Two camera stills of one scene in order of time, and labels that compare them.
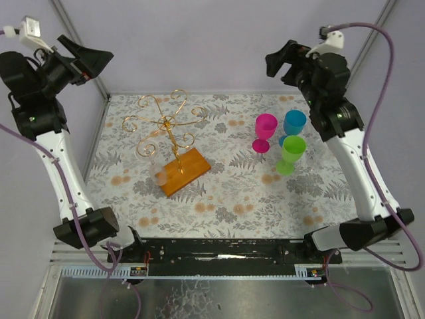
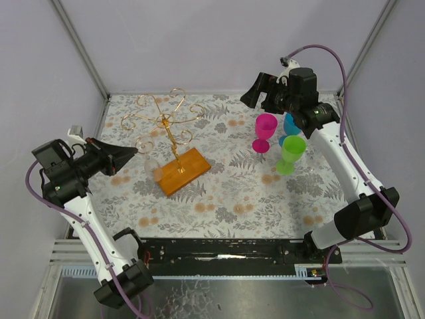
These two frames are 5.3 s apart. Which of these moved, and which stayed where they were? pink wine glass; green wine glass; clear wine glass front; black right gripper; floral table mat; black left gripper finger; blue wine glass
Moved: clear wine glass front; black right gripper; black left gripper finger
Stayed: blue wine glass; pink wine glass; floral table mat; green wine glass
